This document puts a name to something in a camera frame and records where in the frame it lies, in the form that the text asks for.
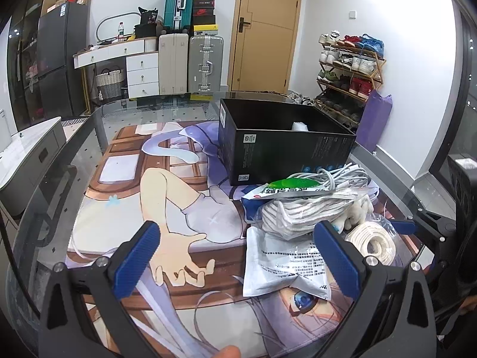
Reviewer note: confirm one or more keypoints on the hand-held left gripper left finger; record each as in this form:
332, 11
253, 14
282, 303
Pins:
137, 263

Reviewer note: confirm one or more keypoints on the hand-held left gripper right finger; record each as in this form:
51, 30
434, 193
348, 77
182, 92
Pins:
339, 259

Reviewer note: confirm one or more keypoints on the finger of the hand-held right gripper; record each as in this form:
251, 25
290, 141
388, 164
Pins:
404, 226

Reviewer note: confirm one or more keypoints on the white knitted gloves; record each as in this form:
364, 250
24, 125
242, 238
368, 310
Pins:
359, 209

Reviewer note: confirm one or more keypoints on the white foil pouch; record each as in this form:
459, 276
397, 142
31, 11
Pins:
279, 261

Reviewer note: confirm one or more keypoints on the black cardboard box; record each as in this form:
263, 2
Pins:
275, 153

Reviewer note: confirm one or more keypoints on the person's left hand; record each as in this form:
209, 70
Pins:
229, 352

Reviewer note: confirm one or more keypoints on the printed desk mat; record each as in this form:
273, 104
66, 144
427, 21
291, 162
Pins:
164, 194

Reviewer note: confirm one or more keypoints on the purple bag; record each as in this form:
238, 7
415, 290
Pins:
376, 119

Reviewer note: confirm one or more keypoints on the crumpled white plastic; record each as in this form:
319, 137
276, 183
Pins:
300, 125

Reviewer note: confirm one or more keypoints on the wooden shoe rack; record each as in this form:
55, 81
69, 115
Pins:
376, 76

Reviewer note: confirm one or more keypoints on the white side table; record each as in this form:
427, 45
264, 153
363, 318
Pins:
33, 149

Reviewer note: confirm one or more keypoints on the scattered loose shoes group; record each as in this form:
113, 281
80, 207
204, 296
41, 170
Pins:
302, 97

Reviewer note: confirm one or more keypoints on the row of racked shoes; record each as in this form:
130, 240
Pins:
350, 63

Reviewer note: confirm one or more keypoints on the wicker basket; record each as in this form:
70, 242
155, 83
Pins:
110, 84

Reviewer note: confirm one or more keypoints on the white desk with drawers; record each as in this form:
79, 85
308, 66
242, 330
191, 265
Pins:
141, 69

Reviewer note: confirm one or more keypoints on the beige suitcase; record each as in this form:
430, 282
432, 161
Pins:
173, 63

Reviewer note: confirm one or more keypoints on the silver suitcase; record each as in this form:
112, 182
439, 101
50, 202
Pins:
206, 63

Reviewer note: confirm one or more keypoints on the black refrigerator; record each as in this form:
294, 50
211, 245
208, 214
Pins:
63, 56

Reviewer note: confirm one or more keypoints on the plastic water bottle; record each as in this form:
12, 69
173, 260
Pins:
120, 33

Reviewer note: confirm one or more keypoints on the dark glass cabinet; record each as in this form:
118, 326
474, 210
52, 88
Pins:
22, 63

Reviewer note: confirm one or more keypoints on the wooden door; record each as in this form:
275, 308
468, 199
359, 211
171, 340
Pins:
266, 33

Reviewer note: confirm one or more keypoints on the black bag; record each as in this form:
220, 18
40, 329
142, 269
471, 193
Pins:
147, 26

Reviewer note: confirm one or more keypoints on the yellow and black shoe box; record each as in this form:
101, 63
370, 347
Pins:
204, 30

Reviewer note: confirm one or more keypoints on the oval mirror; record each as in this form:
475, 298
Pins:
102, 22

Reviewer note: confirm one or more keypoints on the plain black shoe box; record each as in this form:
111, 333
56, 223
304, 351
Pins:
203, 20

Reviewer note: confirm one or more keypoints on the teal suitcase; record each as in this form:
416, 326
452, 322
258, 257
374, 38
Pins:
179, 5

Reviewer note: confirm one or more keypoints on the black and red shoe box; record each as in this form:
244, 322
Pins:
203, 7

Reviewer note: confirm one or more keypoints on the flat labelled carton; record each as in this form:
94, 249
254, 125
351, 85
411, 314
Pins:
56, 7

